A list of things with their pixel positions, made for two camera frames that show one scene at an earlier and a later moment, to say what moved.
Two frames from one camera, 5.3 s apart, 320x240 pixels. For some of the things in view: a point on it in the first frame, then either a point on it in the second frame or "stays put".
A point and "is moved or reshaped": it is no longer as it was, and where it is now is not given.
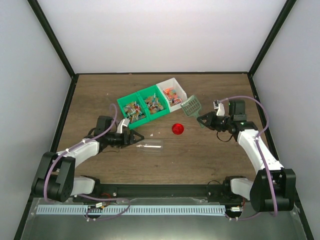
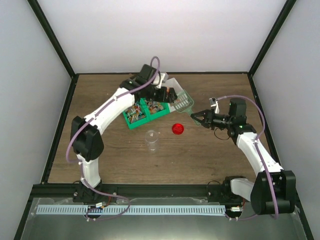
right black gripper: [209, 116] stays put
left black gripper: [131, 137] -> [162, 99]
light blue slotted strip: [111, 210] stays put
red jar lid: [177, 129] stays put
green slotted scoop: [191, 107] is moved or reshaped
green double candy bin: [142, 106] stays put
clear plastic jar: [151, 146] -> [151, 137]
